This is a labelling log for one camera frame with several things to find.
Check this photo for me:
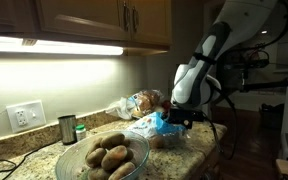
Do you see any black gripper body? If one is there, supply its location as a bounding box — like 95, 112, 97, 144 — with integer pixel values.
166, 108, 205, 130

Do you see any blue clear plastic potato bag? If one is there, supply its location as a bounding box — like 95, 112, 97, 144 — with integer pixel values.
127, 111, 192, 149

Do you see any glass bowl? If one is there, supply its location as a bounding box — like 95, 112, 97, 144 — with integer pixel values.
54, 129, 151, 180

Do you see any red apple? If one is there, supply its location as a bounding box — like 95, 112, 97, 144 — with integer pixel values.
161, 99, 172, 113

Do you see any bagged bread loaf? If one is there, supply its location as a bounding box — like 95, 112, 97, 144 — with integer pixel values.
127, 89, 165, 118

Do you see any white plastic bag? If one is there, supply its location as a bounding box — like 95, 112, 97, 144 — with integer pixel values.
105, 96, 135, 120

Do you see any black bin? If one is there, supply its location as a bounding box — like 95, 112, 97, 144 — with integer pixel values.
259, 103, 285, 133

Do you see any small white bottle green cap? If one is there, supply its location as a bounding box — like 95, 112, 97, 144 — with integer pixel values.
75, 124, 87, 142

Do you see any stainless steel cup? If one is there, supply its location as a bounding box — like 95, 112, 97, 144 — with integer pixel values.
57, 114, 78, 145

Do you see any under-cabinet strip light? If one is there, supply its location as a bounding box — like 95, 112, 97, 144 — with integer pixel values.
0, 34, 124, 57

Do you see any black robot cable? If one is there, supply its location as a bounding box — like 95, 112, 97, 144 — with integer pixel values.
202, 78, 239, 161

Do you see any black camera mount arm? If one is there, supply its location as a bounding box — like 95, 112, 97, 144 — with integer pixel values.
240, 75, 288, 94

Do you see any dark cabinet door handle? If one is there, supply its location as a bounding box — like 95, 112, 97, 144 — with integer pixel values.
132, 6, 139, 34
122, 1, 131, 33

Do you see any wooden wall cabinet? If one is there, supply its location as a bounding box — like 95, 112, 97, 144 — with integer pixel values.
0, 0, 173, 56

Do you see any white outlet switch plate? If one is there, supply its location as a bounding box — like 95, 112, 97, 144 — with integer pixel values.
6, 99, 47, 134

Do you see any black power cord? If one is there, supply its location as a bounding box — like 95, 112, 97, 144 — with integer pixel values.
0, 141, 57, 176

